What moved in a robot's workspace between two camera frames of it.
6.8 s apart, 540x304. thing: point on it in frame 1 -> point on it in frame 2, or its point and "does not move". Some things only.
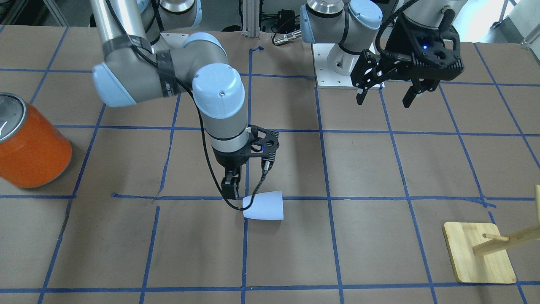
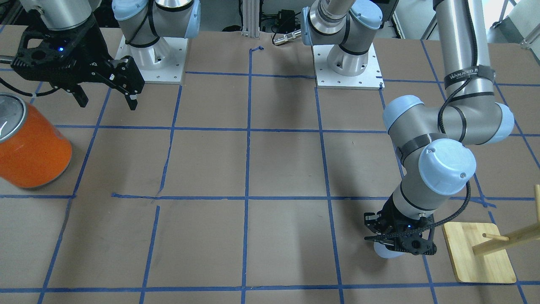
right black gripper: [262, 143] -> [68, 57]
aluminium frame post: [250, 12] does not move
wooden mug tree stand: [480, 255] does not move
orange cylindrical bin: [34, 151] does not move
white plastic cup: [266, 205] -> [382, 250]
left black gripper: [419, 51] -> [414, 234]
